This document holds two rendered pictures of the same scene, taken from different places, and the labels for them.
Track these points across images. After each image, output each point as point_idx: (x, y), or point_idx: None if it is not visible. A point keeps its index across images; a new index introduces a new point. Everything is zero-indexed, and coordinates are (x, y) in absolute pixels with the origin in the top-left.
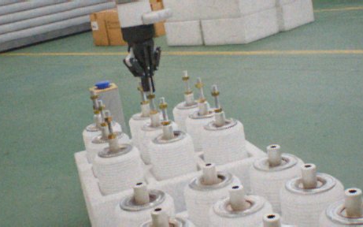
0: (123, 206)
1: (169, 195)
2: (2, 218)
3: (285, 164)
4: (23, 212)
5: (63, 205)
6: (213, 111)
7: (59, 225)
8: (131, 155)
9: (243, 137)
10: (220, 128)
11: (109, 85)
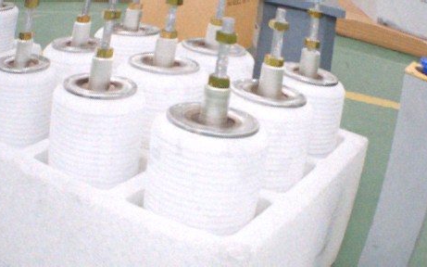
0: (5, 2)
1: None
2: None
3: None
4: None
5: (412, 260)
6: (81, 88)
7: (346, 237)
8: (96, 32)
9: None
10: (10, 56)
11: None
